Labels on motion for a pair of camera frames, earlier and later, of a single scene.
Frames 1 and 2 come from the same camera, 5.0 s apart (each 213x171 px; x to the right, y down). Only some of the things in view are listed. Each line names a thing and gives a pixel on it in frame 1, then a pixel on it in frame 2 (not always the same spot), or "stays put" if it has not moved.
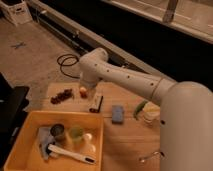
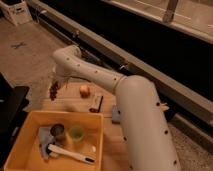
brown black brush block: [97, 104] stays put
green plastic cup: [76, 132] stays put
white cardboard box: [16, 10] stays put
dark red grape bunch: [60, 97] -> [53, 91]
